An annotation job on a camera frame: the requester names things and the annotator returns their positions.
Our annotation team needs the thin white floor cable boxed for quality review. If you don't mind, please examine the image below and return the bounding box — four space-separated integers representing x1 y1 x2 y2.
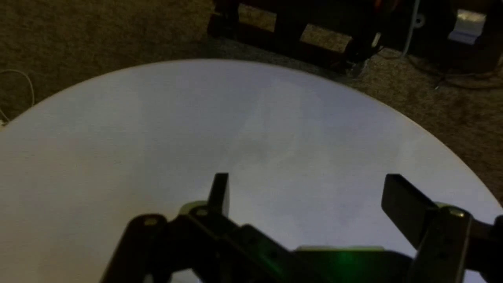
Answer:
0 66 37 128

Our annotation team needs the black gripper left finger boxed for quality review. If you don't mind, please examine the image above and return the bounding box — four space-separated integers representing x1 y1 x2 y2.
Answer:
100 172 295 283

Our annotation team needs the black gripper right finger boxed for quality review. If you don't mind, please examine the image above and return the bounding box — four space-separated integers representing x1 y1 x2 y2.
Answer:
378 173 503 283

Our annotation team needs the black equipment cart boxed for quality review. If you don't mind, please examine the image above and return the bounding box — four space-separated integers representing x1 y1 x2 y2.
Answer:
205 0 503 76

